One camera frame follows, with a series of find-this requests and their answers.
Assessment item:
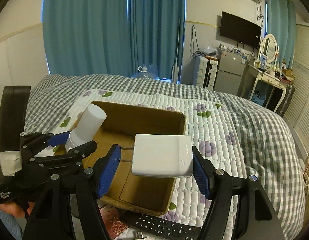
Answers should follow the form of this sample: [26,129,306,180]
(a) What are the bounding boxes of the white bottle red cap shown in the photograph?
[65,104,107,152]

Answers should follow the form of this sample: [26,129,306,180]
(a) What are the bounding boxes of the white power adapter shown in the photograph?
[120,134,193,178]

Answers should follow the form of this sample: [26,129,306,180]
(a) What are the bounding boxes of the black tv remote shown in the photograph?
[122,211,201,240]

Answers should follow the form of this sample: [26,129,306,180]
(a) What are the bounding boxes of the red patterned card box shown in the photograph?
[99,204,128,239]

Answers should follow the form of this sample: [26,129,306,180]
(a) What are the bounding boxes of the person hand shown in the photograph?
[0,202,26,218]

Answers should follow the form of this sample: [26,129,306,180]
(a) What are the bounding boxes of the white floral quilted mat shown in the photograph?
[34,88,248,240]

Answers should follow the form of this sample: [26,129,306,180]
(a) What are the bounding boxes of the brown cardboard box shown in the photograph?
[55,100,192,216]

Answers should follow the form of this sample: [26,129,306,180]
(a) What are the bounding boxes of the grey checkered bedspread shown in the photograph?
[24,74,305,239]

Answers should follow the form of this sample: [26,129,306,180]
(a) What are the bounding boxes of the dark striped suitcase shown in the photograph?
[278,85,295,117]

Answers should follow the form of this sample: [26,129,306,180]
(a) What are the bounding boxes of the clear water jug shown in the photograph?
[131,64,158,80]

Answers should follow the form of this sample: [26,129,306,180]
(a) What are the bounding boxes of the white mop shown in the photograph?
[171,19,180,83]

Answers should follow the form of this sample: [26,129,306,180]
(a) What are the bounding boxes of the white suitcase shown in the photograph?
[193,56,218,90]

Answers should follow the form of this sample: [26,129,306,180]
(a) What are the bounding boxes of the white dressing table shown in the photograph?
[240,64,288,112]

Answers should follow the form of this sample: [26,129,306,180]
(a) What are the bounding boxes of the silver small refrigerator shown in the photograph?
[214,49,246,95]

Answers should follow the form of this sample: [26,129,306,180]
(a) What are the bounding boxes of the white louvred wardrobe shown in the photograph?
[283,23,309,159]

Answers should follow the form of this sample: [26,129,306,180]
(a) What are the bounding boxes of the teal window curtain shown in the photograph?
[42,0,186,79]

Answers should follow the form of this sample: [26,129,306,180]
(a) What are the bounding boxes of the white oval mirror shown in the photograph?
[259,34,279,63]

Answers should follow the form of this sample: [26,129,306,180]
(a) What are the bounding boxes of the teal side curtain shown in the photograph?
[265,0,296,69]

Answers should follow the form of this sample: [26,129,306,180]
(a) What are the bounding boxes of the black phone on mount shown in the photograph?
[0,86,31,152]

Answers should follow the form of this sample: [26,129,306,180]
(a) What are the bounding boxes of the hanging black cables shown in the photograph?
[189,24,203,59]

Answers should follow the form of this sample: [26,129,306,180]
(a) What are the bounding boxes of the black wall television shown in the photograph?
[220,11,262,49]

